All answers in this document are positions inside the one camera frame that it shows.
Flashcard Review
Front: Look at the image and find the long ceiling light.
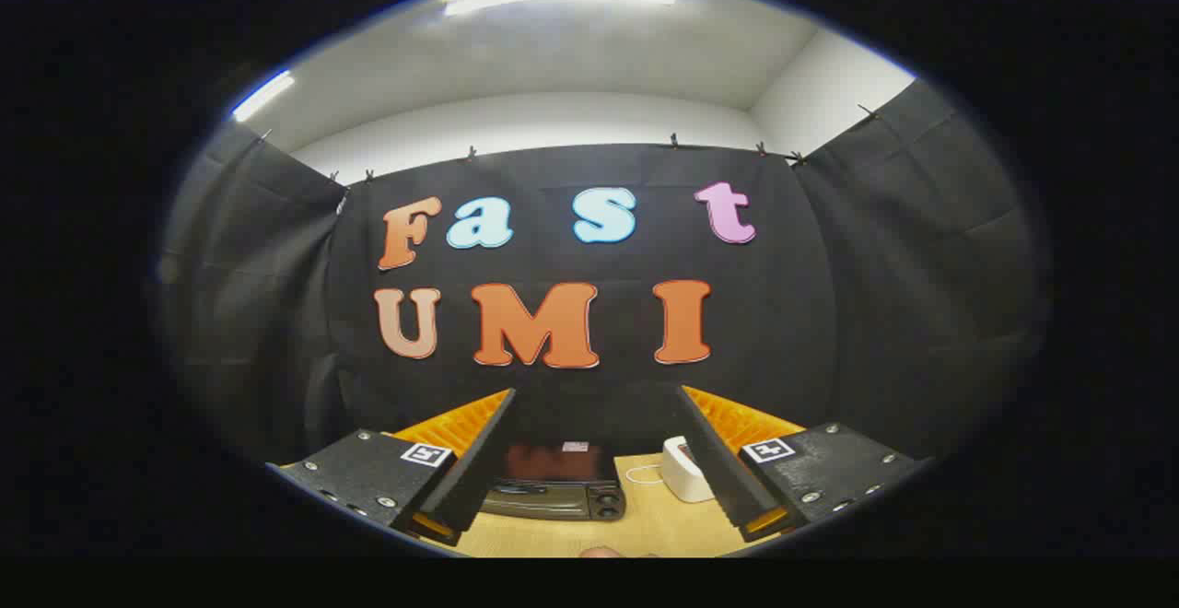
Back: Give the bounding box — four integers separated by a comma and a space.
230, 71, 296, 123
442, 0, 678, 18

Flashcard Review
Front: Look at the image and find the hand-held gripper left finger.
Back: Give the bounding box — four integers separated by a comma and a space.
267, 389, 519, 546

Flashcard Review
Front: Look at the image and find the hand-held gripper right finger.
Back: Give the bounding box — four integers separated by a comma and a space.
677, 385, 931, 543

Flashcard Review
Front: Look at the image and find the black toaster oven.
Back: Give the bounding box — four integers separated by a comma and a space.
479, 442, 627, 522

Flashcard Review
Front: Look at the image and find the row of small black clips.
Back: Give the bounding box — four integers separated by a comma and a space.
258, 103, 881, 185

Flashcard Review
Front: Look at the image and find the white bread toaster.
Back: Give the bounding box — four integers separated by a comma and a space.
661, 436, 716, 504

